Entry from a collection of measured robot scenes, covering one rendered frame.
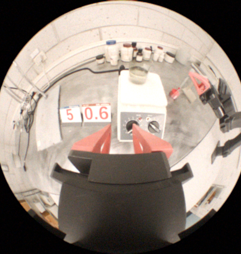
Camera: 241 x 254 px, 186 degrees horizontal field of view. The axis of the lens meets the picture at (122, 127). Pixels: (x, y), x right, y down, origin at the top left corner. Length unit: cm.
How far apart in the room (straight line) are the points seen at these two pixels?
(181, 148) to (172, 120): 11
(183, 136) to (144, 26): 66
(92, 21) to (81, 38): 14
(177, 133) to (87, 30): 65
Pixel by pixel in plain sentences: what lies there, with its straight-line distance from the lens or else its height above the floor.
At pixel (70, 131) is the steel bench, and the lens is 31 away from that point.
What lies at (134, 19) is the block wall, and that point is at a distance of 61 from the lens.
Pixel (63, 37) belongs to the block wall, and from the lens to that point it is 55.
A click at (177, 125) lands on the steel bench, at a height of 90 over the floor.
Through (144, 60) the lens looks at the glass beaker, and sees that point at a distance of 22.
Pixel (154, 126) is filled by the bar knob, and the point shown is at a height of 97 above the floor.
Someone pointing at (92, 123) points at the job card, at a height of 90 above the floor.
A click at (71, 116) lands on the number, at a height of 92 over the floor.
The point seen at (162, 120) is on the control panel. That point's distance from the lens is 23.
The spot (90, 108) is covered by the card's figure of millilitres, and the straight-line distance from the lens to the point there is 26.
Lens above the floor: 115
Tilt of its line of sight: 77 degrees down
